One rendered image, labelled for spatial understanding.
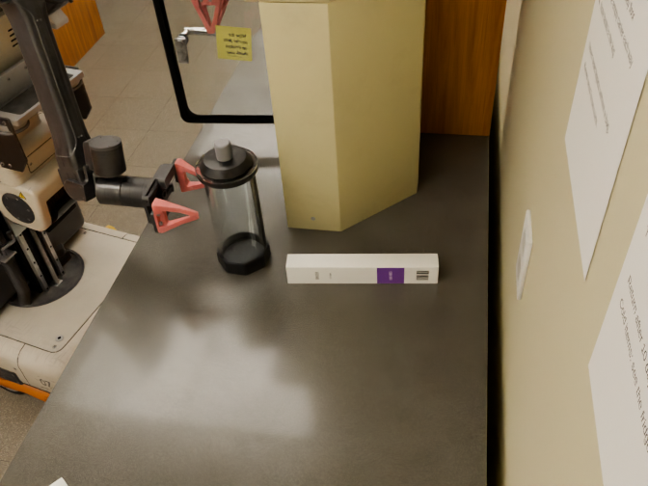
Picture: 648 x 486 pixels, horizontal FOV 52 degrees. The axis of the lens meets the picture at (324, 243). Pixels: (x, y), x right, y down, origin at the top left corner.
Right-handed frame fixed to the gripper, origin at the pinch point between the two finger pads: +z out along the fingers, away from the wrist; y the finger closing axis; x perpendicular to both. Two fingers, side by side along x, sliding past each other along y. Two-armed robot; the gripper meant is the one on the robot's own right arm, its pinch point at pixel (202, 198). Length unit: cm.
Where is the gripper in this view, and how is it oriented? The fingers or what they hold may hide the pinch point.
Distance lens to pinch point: 123.0
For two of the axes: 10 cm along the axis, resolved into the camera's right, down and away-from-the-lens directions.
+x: 0.4, 7.3, 6.9
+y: 1.8, -6.8, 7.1
